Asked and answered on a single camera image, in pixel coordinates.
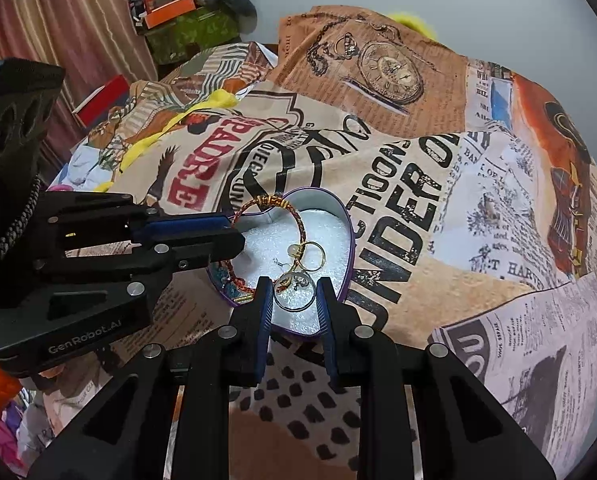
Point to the red box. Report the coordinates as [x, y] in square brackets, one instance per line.
[103, 100]

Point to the printed newspaper-pattern blanket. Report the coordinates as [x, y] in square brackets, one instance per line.
[403, 310]

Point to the pink cloth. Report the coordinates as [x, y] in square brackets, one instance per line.
[3, 440]

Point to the green patterned box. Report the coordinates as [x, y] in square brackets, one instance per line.
[193, 35]

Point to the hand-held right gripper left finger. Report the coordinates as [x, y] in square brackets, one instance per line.
[261, 330]

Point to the yellow cloth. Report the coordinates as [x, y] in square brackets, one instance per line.
[178, 120]

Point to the purple heart-shaped tin box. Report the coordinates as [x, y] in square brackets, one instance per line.
[328, 230]

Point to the small gold charm earrings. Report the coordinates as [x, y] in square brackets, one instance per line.
[284, 282]

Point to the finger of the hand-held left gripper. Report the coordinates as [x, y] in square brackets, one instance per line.
[203, 252]
[188, 227]

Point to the orange box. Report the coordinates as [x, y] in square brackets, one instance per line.
[171, 10]

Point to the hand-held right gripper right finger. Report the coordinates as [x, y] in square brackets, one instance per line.
[328, 332]

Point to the yellow pillow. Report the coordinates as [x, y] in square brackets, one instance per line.
[418, 22]

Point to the brown striped curtain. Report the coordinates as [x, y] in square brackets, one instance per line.
[53, 20]

